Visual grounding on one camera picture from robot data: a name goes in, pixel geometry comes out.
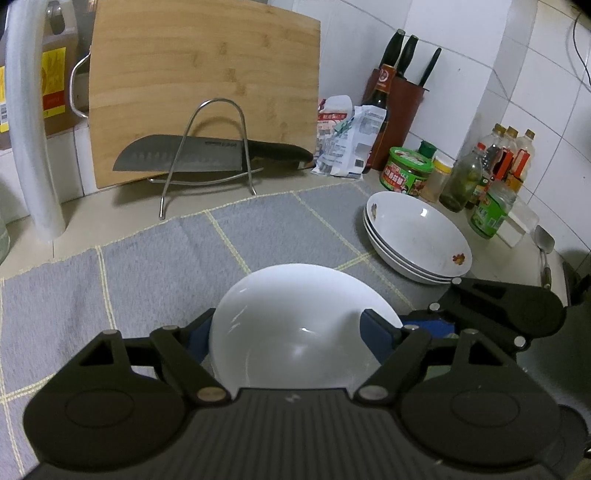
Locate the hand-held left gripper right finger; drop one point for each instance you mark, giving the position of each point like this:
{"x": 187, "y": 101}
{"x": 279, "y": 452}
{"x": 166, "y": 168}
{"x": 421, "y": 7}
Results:
{"x": 376, "y": 334}

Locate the red and white packet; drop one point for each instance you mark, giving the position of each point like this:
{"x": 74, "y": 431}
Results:
{"x": 334, "y": 124}

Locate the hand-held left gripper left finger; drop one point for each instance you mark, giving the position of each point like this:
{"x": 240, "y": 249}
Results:
{"x": 201, "y": 337}

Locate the clear plastic box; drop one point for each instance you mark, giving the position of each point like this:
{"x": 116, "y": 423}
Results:
{"x": 519, "y": 224}

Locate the plain white bowl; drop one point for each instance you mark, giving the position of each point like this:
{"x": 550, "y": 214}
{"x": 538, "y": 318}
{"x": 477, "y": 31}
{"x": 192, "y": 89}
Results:
{"x": 286, "y": 300}

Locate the brown cooking oil bottle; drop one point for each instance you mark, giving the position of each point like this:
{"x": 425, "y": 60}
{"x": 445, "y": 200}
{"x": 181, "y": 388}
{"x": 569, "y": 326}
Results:
{"x": 57, "y": 83}

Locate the dark soy sauce bottle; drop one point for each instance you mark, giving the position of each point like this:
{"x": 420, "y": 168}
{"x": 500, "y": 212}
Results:
{"x": 376, "y": 97}

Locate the green-lid sauce jar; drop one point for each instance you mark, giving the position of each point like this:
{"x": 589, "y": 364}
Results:
{"x": 406, "y": 175}

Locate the steel spatula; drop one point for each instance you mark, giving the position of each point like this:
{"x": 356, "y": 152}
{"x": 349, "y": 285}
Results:
{"x": 545, "y": 240}

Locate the small green-label sauce bottle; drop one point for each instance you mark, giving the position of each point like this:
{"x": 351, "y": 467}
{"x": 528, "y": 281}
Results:
{"x": 478, "y": 194}

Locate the white floral plate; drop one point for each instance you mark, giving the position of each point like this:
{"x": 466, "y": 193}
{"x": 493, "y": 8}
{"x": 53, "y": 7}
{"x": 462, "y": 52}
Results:
{"x": 415, "y": 235}

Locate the small green-cap bottle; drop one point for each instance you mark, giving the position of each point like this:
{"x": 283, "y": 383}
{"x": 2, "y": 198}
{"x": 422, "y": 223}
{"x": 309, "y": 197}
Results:
{"x": 428, "y": 148}

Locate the clear bottle dark contents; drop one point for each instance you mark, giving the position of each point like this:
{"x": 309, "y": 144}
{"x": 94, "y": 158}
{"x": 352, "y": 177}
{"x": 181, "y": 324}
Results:
{"x": 459, "y": 184}

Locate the seasoning bottle yellow cap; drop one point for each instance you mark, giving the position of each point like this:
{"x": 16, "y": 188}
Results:
{"x": 509, "y": 143}
{"x": 495, "y": 154}
{"x": 524, "y": 159}

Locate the brown knife block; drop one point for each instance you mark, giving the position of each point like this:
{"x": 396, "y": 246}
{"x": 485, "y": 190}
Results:
{"x": 404, "y": 120}

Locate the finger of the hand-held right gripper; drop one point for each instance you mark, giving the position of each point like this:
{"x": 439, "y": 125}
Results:
{"x": 427, "y": 323}

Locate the white and blue packet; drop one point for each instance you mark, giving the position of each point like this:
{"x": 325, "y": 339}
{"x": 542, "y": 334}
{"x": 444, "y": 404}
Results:
{"x": 355, "y": 147}

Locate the yellow-lid spice jar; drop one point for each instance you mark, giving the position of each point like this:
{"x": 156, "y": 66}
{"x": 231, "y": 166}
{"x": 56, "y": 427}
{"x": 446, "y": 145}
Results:
{"x": 437, "y": 180}

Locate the tall plastic wrap roll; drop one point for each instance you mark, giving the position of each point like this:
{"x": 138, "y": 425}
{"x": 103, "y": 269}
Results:
{"x": 37, "y": 161}

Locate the bamboo cutting board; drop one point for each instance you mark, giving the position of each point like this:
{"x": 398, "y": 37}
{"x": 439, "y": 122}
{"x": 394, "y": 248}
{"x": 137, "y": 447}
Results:
{"x": 194, "y": 60}

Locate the grey and teal checked cloth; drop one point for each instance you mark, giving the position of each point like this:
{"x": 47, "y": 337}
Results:
{"x": 115, "y": 286}

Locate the green plastic bottle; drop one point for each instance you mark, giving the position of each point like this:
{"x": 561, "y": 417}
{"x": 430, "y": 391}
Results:
{"x": 491, "y": 210}

